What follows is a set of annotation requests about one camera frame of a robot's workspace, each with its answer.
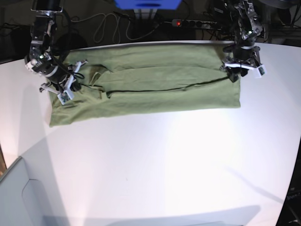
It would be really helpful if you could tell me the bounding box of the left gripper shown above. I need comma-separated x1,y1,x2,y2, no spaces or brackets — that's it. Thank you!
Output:
228,43,259,82

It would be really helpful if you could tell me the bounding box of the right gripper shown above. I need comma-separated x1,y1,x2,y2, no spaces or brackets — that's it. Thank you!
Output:
25,55,81,92

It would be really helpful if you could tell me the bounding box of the green T-shirt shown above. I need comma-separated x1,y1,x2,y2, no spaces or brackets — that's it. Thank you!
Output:
49,43,240,127

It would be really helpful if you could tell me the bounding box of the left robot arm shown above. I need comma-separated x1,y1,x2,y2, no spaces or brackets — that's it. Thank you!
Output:
221,0,266,83

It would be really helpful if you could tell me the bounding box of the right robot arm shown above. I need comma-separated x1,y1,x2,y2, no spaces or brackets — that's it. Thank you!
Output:
24,0,84,92

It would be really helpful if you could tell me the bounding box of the black power strip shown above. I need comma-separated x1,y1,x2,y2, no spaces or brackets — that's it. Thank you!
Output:
171,19,222,30

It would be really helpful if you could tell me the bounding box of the blue box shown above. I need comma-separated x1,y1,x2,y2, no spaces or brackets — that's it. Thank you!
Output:
114,0,182,10

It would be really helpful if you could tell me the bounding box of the grey coiled cable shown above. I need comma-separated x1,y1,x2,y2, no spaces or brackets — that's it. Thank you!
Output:
61,9,163,43

